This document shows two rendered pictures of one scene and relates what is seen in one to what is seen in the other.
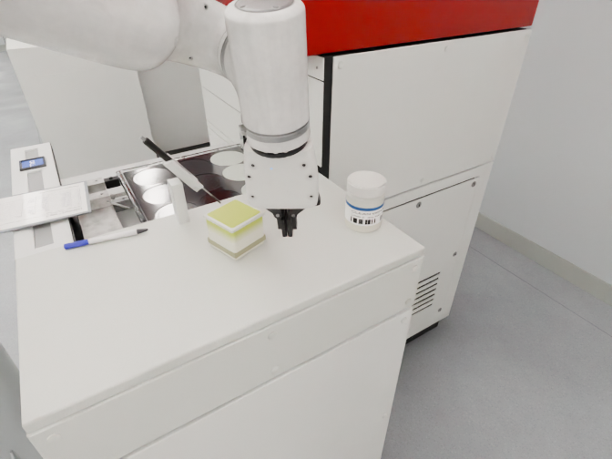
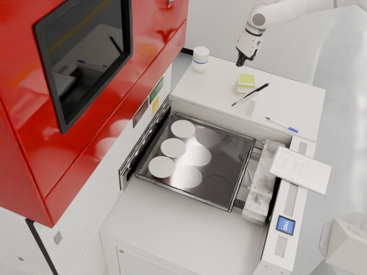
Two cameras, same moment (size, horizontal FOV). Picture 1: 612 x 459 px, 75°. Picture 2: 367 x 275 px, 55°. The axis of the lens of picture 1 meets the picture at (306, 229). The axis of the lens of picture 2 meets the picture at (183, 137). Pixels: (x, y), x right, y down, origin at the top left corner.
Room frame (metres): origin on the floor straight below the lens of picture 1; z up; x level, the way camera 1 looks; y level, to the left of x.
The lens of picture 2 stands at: (1.55, 0.87, 1.97)
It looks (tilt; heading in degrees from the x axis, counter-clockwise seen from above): 48 degrees down; 228
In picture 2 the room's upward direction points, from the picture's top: 7 degrees clockwise
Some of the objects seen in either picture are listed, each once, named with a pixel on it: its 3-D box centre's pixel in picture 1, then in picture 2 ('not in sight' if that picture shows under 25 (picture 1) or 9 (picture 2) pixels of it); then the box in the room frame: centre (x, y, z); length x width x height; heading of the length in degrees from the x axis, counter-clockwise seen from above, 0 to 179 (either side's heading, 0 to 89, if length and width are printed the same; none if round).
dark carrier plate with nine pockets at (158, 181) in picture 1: (205, 183); (198, 156); (0.93, 0.26, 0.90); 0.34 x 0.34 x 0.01; 32
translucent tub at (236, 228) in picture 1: (235, 229); (245, 84); (0.57, 0.12, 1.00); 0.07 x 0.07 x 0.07; 50
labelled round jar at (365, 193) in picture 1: (364, 201); (200, 59); (0.64, -0.11, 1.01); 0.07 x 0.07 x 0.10
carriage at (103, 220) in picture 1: (101, 227); (264, 180); (0.77, 0.48, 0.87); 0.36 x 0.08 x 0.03; 32
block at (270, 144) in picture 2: not in sight; (274, 146); (0.63, 0.39, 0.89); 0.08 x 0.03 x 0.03; 122
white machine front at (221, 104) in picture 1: (248, 102); (122, 151); (1.21, 0.17, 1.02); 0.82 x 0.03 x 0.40; 32
